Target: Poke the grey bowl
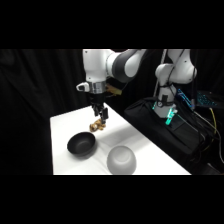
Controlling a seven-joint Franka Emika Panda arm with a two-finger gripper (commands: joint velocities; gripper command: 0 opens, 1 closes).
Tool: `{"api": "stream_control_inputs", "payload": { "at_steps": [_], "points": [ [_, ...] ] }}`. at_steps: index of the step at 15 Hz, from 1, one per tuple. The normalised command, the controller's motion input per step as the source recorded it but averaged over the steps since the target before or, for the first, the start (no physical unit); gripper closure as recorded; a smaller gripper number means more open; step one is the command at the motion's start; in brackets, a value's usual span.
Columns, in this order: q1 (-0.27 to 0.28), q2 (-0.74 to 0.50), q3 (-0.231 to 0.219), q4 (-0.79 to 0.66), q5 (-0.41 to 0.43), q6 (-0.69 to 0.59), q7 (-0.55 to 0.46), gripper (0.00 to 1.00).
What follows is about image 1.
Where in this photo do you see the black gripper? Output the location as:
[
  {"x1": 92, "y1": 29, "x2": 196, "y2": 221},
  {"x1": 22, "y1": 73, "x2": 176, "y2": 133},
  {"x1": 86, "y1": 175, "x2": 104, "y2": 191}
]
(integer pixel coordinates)
[{"x1": 88, "y1": 93, "x2": 109, "y2": 122}]

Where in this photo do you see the black bowl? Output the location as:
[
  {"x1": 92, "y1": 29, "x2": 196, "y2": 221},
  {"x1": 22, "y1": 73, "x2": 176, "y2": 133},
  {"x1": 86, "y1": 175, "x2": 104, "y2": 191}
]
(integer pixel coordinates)
[{"x1": 66, "y1": 131, "x2": 97, "y2": 157}]

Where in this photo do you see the grey bowl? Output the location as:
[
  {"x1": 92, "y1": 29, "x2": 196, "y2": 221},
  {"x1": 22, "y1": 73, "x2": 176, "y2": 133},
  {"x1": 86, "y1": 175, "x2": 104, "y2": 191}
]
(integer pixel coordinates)
[{"x1": 106, "y1": 145, "x2": 137, "y2": 175}]

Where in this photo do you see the brown toy figure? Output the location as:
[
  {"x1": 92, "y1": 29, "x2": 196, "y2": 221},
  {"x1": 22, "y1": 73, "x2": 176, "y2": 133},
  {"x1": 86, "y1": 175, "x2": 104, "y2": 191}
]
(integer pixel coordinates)
[{"x1": 89, "y1": 117, "x2": 107, "y2": 132}]

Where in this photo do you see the black curtain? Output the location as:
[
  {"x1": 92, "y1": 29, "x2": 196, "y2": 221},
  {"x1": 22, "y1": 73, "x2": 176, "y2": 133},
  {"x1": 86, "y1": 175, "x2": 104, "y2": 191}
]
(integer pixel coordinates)
[{"x1": 0, "y1": 49, "x2": 224, "y2": 176}]

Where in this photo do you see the blue lit keyboard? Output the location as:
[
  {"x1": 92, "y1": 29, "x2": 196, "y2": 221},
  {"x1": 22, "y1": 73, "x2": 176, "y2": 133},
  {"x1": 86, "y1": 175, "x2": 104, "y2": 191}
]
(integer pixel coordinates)
[{"x1": 196, "y1": 91, "x2": 220, "y2": 108}]

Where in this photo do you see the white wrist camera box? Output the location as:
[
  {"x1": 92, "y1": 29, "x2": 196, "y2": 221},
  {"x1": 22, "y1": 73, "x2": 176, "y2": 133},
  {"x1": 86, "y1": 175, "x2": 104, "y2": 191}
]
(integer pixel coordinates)
[{"x1": 75, "y1": 82, "x2": 91, "y2": 93}]

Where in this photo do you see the yellow cable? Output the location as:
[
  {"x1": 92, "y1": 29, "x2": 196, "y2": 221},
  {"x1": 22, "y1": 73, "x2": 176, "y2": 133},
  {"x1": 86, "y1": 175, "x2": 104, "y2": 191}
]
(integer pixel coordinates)
[{"x1": 194, "y1": 107, "x2": 220, "y2": 153}]

